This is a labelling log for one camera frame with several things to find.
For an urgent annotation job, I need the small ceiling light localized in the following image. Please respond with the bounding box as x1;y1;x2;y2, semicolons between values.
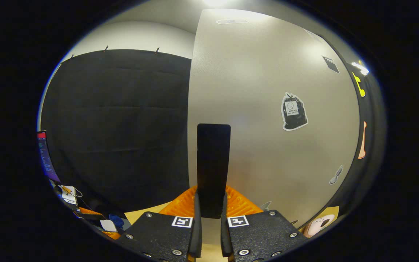
351;61;370;76

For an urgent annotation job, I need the black cabinet door handle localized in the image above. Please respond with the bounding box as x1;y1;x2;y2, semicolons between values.
197;124;231;219

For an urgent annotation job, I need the small white card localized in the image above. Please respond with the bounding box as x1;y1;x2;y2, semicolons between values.
100;220;117;233

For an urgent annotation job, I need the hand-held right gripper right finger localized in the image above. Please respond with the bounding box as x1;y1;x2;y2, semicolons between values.
220;186;308;262

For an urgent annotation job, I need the black backdrop cloth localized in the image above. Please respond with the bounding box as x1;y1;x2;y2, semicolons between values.
39;49;386;219

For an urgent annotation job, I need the white plush toy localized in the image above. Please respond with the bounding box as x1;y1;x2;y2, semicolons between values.
302;214;335;239

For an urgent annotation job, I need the computer monitor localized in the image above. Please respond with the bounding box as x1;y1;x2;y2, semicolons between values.
37;131;61;183

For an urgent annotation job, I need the beige cabinet door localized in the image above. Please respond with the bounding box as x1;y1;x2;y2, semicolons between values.
188;9;361;245

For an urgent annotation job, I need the white paper sheet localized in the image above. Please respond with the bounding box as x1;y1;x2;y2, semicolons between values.
57;185;83;205

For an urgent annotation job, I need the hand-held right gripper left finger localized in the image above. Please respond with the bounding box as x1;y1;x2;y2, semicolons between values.
113;186;203;262

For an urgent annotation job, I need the blue cloth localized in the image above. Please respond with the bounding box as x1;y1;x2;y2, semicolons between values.
109;214;125;228

